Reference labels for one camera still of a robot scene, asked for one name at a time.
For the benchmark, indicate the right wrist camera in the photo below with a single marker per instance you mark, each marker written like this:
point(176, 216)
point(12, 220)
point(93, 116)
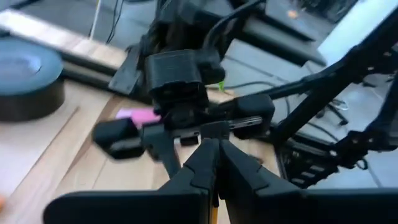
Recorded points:
point(177, 74)

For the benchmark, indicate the yellow and white rod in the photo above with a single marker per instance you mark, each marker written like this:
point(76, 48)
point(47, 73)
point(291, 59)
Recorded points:
point(95, 18)

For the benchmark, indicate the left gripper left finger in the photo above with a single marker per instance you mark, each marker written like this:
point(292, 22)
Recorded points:
point(140, 208)

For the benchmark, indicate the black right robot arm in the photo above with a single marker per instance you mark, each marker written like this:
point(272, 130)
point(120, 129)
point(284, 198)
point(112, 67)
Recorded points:
point(174, 25)

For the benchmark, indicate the small orange black tool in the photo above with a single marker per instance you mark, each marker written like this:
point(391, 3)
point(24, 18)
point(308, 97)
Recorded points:
point(214, 214)

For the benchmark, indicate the grey duct tape roll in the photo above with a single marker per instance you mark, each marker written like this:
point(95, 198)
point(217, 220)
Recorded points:
point(28, 81)

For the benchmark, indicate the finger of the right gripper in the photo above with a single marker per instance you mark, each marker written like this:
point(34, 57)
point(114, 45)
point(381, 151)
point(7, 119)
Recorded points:
point(161, 146)
point(214, 130)

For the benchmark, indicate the dark grey box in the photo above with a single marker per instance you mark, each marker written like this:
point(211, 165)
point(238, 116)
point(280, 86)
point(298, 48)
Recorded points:
point(280, 43)

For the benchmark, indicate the pink white plastic tool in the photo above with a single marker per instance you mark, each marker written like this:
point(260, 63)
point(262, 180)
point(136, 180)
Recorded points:
point(140, 115)

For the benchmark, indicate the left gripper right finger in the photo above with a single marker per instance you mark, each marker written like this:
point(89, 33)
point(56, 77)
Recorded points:
point(295, 208)

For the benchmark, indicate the dark grey side table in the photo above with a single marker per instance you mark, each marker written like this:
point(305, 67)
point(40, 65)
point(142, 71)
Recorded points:
point(311, 12)

